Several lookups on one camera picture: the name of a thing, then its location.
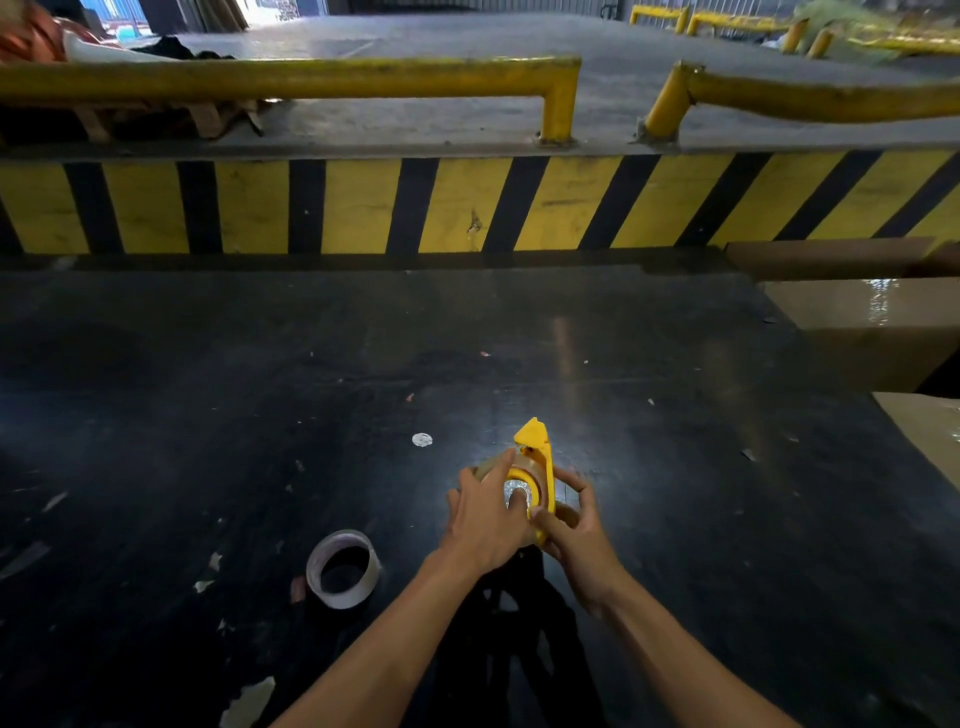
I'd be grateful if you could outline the person's left hand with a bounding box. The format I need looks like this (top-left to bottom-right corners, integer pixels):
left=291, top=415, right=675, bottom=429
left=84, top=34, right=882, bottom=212
left=441, top=447, right=531, bottom=579

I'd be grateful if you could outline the person's right hand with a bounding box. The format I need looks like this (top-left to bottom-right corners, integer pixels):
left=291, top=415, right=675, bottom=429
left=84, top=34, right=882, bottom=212
left=528, top=468, right=625, bottom=611

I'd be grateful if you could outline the brown packing tape roll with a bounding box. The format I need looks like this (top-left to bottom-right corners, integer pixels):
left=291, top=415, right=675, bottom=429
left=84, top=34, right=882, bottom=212
left=475, top=452, right=583, bottom=549

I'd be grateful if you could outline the yellow tape dispenser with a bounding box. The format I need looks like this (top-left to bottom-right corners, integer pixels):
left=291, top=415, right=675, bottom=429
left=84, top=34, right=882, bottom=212
left=504, top=417, right=558, bottom=547

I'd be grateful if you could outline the person's left forearm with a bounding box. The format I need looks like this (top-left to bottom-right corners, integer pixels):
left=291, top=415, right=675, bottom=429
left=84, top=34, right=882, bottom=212
left=270, top=551, right=483, bottom=728

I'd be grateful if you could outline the person's right forearm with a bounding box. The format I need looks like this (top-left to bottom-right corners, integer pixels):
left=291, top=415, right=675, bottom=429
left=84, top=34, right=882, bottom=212
left=591, top=573, right=802, bottom=728

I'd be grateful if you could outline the empty white tape roll core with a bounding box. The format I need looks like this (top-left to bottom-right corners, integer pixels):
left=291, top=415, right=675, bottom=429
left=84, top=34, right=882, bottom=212
left=305, top=528, right=383, bottom=611

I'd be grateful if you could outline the yellow black striped dock edge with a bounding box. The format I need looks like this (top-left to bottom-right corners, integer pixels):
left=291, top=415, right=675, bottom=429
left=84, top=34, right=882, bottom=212
left=0, top=148, right=960, bottom=258

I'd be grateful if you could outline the large torn paper scrap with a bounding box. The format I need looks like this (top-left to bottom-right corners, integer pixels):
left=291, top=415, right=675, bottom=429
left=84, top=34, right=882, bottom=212
left=218, top=675, right=277, bottom=728

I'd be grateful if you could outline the brown cardboard box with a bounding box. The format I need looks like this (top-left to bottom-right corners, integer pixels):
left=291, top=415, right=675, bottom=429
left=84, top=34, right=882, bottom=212
left=760, top=276, right=960, bottom=396
left=872, top=390, right=960, bottom=493

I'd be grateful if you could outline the wooden pallet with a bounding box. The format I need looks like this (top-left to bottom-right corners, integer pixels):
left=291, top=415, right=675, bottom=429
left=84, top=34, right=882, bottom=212
left=71, top=97, right=265, bottom=145

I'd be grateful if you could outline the green netting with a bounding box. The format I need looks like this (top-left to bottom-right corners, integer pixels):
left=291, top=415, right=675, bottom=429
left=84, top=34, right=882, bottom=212
left=791, top=0, right=960, bottom=48

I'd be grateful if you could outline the white sack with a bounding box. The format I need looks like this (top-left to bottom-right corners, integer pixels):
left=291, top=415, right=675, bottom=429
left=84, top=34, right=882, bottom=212
left=63, top=30, right=181, bottom=64

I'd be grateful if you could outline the long yellow guard rail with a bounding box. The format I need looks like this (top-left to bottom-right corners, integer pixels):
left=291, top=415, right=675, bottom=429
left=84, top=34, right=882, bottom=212
left=0, top=55, right=583, bottom=145

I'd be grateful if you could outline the bent yellow guard rail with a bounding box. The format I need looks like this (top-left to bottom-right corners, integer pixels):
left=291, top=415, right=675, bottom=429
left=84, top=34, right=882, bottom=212
left=639, top=60, right=960, bottom=144

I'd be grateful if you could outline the small yellow guard rail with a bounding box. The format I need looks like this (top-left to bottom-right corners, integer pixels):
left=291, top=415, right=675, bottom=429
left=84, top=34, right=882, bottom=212
left=805, top=27, right=960, bottom=61
left=685, top=10, right=810, bottom=55
left=628, top=3, right=692, bottom=36

